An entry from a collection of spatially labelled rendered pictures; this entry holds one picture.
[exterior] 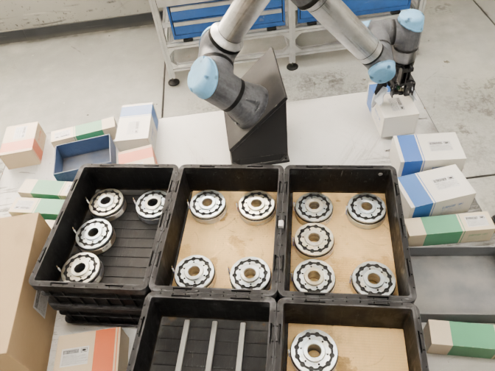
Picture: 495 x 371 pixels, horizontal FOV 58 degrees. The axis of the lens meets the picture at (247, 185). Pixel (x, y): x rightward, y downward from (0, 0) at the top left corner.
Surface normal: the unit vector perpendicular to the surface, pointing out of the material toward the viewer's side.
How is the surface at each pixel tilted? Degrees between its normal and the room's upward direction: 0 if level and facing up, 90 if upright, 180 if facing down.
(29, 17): 90
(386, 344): 0
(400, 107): 0
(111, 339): 0
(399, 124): 90
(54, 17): 90
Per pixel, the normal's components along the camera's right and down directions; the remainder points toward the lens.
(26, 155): 0.16, 0.74
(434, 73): -0.09, -0.65
